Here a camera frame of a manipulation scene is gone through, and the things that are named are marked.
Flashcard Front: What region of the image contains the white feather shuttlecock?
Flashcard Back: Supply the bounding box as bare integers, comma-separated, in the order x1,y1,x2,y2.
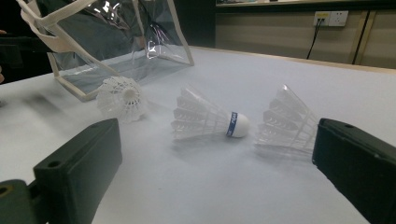
254,83,320,157

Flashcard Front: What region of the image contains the white shuttlecock dark band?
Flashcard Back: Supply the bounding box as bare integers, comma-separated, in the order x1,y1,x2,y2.
96,76,148,124

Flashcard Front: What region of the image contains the black power cable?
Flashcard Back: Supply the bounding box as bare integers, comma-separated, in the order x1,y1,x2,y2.
306,18,325,60

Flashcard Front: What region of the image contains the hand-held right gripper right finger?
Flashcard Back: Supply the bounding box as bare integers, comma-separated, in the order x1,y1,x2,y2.
312,118,396,224

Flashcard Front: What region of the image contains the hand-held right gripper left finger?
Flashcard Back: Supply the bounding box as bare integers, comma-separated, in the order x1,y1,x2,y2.
33,118,123,224

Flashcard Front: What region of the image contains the small white bottle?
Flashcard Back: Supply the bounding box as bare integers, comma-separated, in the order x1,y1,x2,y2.
170,86,251,141

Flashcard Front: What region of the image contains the white wall socket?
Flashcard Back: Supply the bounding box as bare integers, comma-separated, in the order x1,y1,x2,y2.
313,10,349,27

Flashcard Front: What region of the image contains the clear plastic bag beige trim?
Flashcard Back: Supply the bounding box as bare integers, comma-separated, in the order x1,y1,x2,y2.
17,0,195,103

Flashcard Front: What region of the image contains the black curtain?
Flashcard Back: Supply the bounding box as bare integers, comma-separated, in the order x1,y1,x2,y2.
172,0,217,49

